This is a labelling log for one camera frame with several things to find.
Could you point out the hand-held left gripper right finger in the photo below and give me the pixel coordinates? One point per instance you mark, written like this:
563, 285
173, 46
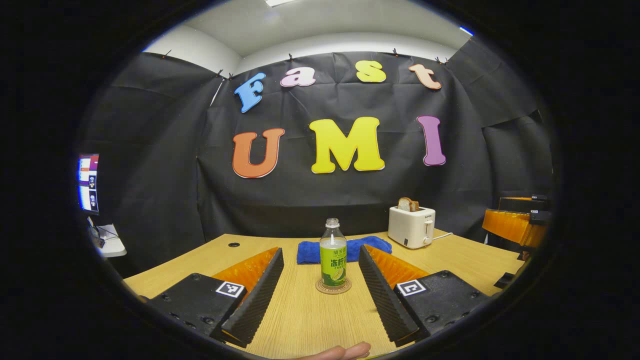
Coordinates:
385, 297

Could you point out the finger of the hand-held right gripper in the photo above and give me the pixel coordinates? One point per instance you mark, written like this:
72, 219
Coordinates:
510, 227
522, 204

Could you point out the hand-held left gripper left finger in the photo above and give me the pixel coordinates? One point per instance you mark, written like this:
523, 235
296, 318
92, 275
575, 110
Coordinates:
255, 300

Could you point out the round wooden coaster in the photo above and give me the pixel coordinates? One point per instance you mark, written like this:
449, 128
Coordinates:
322, 289

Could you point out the green label water bottle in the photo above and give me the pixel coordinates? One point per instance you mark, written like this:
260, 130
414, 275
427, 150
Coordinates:
333, 260

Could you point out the blue towel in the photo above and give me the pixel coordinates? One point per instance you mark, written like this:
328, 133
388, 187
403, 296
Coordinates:
310, 250

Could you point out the white toaster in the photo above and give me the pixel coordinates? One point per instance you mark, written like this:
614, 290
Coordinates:
411, 227

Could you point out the bread slice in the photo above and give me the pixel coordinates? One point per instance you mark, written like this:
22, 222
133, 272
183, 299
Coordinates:
407, 204

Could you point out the black backdrop cloth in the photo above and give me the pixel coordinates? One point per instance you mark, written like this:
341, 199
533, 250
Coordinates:
350, 195

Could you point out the white side table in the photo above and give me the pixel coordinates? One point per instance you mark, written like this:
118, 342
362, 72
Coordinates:
112, 246

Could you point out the computer monitor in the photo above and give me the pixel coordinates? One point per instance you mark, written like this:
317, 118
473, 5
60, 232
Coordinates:
88, 182

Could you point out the ceiling light panel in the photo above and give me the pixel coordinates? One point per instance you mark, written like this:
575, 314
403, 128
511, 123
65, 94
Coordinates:
279, 2

